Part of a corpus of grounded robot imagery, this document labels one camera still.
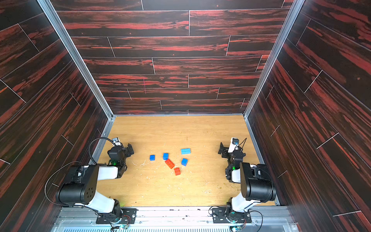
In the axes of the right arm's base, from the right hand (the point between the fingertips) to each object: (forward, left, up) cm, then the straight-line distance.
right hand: (232, 143), depth 92 cm
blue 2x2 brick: (-8, +53, -8) cm, 54 cm away
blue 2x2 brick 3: (-12, +31, -5) cm, 34 cm away
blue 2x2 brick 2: (-8, +44, -5) cm, 45 cm away
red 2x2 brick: (-18, +35, -5) cm, 39 cm away
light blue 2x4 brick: (-2, +31, -9) cm, 32 cm away
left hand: (-3, +72, -1) cm, 72 cm away
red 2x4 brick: (-12, +40, -6) cm, 43 cm away
